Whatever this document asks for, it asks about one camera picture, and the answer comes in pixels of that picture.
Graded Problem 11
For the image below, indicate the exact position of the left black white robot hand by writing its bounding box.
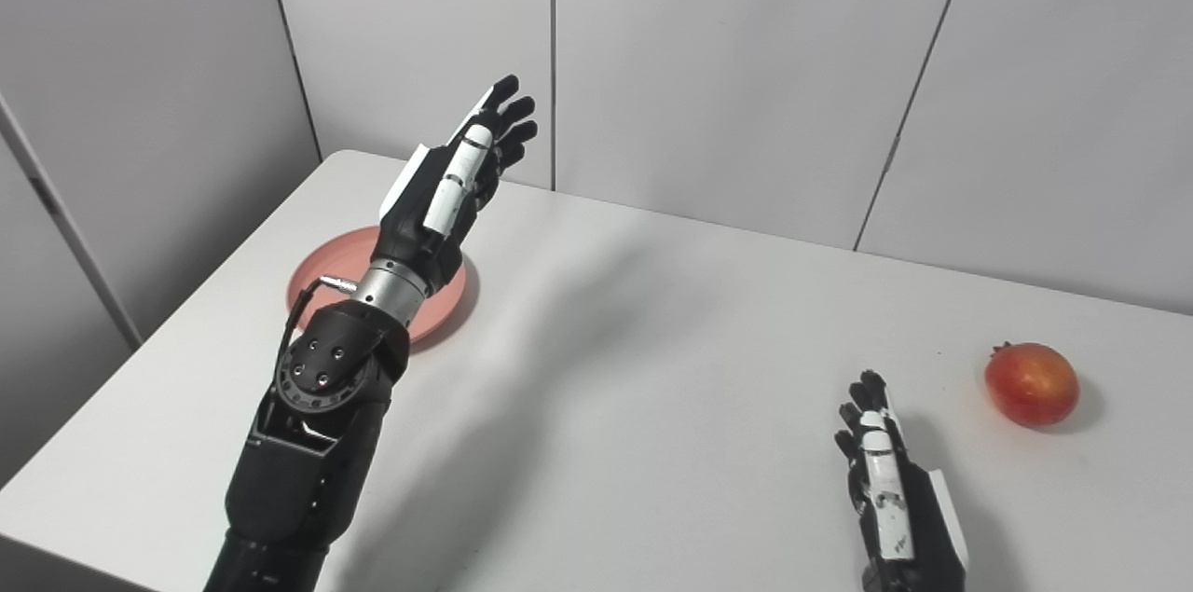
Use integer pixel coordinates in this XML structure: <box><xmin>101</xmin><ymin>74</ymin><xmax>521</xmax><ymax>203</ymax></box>
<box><xmin>370</xmin><ymin>75</ymin><xmax>540</xmax><ymax>296</ymax></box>

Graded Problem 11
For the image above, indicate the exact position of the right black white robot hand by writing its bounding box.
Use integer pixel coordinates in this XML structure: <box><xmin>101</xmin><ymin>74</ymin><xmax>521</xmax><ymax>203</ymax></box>
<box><xmin>835</xmin><ymin>370</ymin><xmax>970</xmax><ymax>592</ymax></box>

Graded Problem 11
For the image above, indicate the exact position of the pink round plate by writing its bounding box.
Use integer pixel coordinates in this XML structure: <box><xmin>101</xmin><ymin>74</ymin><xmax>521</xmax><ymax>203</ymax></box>
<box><xmin>286</xmin><ymin>226</ymin><xmax>468</xmax><ymax>352</ymax></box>

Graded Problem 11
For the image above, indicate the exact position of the red pomegranate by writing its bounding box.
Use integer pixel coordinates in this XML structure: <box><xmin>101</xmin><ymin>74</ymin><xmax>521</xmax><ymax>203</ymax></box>
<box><xmin>984</xmin><ymin>342</ymin><xmax>1081</xmax><ymax>430</ymax></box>

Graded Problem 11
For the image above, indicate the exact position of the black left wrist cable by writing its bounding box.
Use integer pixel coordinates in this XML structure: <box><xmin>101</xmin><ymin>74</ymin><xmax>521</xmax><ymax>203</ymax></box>
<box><xmin>279</xmin><ymin>275</ymin><xmax>360</xmax><ymax>365</ymax></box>

